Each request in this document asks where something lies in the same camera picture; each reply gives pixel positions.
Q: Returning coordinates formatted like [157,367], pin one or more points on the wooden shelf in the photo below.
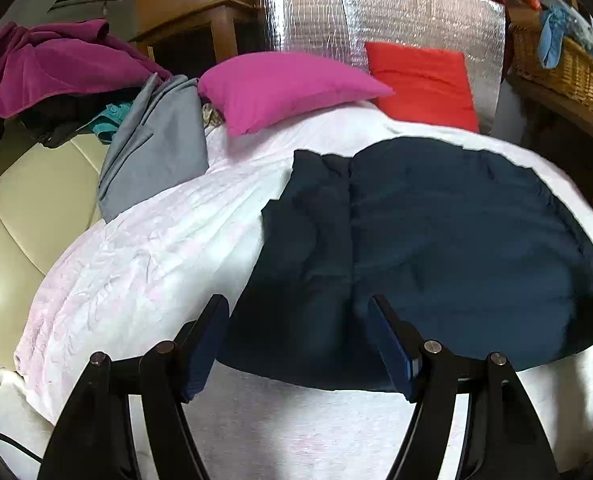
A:
[561,110]

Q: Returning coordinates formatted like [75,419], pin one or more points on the grey garment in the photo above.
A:
[156,145]

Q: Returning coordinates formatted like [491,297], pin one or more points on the navy blue garment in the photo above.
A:
[451,235]

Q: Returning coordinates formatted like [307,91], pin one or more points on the light blue cloth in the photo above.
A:
[551,35]

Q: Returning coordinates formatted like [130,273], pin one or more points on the white bed blanket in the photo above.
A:
[151,270]

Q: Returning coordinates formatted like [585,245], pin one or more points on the silver foil insulation panel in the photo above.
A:
[401,10]

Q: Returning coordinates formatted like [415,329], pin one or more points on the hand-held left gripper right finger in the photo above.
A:
[389,345]

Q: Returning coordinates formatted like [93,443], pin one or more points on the black garment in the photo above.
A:
[51,120]

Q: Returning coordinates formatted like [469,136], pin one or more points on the wicker basket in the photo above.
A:
[566,70]

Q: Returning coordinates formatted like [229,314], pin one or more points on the teal cloth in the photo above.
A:
[109,117]

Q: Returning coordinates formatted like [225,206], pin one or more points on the pink pillow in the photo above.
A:
[286,85]

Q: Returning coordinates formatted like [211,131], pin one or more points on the wooden cabinet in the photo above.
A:
[191,0]

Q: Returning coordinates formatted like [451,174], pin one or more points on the cream leather sofa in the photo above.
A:
[31,200]

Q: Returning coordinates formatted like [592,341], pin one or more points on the light grey cloth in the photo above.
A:
[286,435]

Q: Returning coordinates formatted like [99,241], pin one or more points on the magenta garment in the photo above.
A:
[51,70]

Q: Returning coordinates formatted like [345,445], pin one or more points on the red pillow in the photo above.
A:
[421,80]

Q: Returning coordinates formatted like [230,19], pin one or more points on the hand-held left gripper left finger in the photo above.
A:
[209,345]

